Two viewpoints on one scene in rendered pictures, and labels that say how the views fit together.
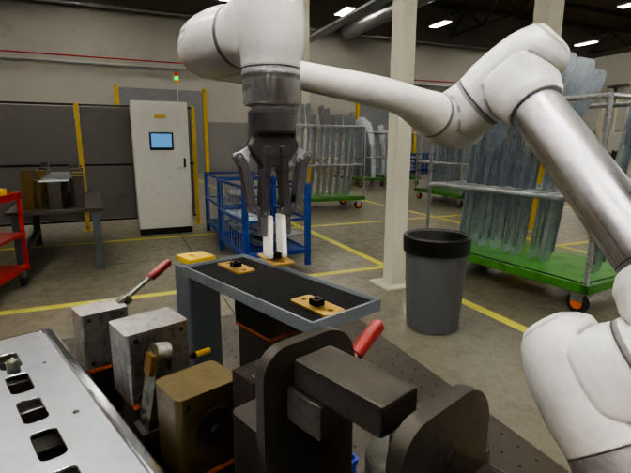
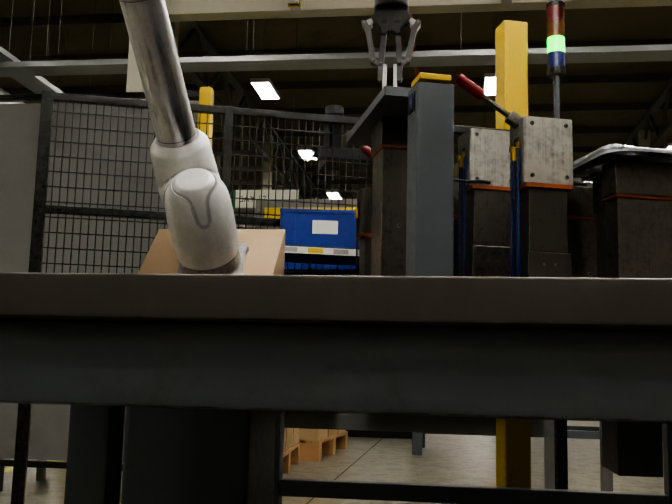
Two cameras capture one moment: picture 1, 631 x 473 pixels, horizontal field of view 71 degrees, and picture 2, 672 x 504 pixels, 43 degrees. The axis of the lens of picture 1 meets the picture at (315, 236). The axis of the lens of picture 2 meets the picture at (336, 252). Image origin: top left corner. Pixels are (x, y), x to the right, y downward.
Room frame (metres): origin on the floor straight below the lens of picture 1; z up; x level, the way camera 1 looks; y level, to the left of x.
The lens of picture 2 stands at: (2.30, 0.90, 0.61)
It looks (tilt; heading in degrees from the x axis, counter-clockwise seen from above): 8 degrees up; 211
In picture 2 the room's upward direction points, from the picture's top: 1 degrees clockwise
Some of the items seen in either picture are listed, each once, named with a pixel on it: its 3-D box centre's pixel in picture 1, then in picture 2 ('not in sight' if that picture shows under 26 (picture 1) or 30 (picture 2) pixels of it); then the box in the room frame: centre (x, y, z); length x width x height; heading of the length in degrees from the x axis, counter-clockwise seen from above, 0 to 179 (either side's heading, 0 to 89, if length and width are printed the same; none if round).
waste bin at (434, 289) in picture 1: (434, 280); not in sight; (3.29, -0.92, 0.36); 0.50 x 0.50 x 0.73
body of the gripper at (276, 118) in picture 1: (272, 138); (391, 12); (0.73, 0.07, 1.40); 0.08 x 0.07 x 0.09; 116
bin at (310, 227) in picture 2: not in sight; (324, 232); (-0.16, -0.64, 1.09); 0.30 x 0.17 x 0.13; 123
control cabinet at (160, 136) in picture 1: (161, 154); not in sight; (7.06, 2.41, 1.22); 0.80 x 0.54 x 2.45; 113
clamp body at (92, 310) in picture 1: (115, 385); (533, 224); (0.88, 0.43, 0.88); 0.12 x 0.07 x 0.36; 132
